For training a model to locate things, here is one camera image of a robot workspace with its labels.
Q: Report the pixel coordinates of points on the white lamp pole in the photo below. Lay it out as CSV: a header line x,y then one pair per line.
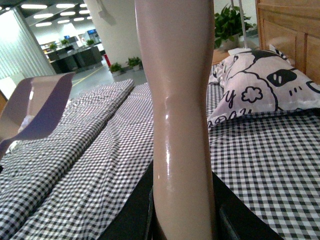
x,y
244,33

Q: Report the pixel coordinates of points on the folded checkered blanket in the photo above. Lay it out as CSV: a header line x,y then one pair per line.
x,y
33,167

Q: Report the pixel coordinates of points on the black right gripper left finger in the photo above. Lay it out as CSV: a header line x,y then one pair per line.
x,y
135,220

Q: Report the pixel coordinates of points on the beige plastic dustpan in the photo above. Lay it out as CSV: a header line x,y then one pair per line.
x,y
34,108

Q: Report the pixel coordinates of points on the small floor plant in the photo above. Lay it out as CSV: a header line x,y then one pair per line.
x,y
134,63
116,69

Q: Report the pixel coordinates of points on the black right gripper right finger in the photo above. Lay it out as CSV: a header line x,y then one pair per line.
x,y
235,221

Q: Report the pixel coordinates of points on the black white checkered bedsheet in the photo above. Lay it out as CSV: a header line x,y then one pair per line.
x,y
270,161

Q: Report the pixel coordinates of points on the beige hand brush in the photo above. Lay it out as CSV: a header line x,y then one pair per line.
x,y
176,38

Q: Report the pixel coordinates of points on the green potted plant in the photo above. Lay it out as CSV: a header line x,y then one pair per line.
x,y
228,28

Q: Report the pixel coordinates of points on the small floor plant right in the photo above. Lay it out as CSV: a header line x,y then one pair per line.
x,y
134,63

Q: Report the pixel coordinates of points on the white round pillar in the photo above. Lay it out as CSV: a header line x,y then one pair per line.
x,y
115,22

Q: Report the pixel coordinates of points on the small floor plant left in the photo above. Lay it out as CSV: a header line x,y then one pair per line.
x,y
116,69

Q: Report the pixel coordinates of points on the far wooden bedside table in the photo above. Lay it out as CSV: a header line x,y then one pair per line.
x,y
220,54

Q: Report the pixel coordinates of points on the cartoon print pillow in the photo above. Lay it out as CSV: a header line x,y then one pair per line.
x,y
259,81

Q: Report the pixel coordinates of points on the wooden bed frame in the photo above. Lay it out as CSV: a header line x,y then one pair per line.
x,y
293,27

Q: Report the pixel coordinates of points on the dark office counter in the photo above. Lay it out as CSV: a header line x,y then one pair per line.
x,y
68,59

